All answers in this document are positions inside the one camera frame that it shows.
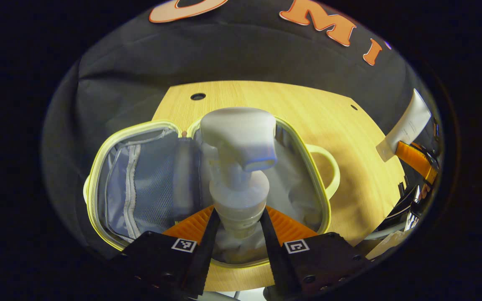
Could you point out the white pump bottle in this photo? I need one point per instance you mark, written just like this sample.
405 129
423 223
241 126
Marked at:
239 142

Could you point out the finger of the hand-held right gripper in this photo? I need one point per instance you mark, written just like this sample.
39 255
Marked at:
414 159

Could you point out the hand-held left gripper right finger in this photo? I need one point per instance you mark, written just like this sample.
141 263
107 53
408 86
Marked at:
276 255

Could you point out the black backdrop cloth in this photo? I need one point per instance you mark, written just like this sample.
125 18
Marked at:
232 54

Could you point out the white squeeze tube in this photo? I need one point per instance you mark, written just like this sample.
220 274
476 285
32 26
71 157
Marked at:
406 125

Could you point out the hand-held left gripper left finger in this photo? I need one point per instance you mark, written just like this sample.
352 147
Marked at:
203 251

